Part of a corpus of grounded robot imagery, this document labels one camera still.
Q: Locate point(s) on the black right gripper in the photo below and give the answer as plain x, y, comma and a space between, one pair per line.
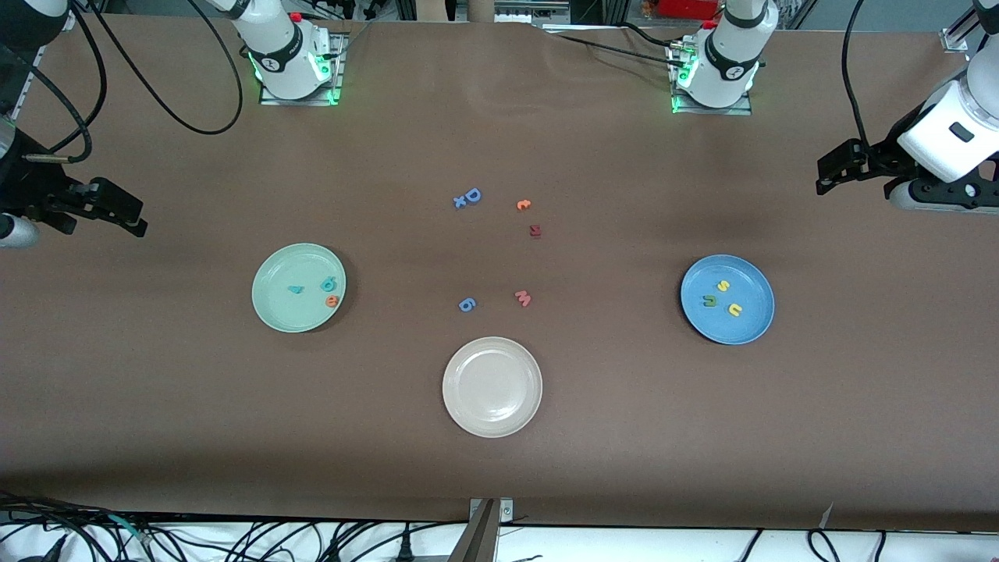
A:
25, 186

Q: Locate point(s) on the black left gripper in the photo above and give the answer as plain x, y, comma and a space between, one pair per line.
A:
885, 153

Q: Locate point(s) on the teal foam letter b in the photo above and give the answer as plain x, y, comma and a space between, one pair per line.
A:
328, 285

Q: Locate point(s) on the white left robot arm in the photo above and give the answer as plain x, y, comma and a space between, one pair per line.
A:
730, 55

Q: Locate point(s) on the blue plate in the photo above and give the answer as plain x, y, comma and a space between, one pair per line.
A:
745, 328

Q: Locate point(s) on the light green plate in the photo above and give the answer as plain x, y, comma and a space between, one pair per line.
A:
285, 312

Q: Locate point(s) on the red background box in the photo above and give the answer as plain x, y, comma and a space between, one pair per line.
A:
687, 8

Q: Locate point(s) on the pink foam letter m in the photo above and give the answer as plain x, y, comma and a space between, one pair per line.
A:
523, 297

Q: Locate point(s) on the brown table cover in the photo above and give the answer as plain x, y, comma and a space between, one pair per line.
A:
624, 437

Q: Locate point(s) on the grey equipment rack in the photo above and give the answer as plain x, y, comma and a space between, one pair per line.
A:
531, 9

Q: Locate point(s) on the blue foam letter D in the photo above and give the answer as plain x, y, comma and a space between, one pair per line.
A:
473, 196

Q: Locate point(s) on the blue foam letter g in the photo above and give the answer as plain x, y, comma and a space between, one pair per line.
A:
467, 304

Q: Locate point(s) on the beige plate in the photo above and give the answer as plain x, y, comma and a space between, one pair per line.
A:
492, 387

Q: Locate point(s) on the grey support beam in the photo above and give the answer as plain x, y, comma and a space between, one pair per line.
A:
478, 538

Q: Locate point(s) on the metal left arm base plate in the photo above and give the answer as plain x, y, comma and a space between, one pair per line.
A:
741, 109

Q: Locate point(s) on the aluminium frame profile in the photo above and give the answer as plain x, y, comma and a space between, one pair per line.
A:
956, 40

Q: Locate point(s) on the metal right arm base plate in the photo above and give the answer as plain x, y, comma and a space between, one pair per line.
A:
269, 97

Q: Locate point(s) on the silver table edge bracket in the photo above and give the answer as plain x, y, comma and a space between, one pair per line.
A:
506, 511

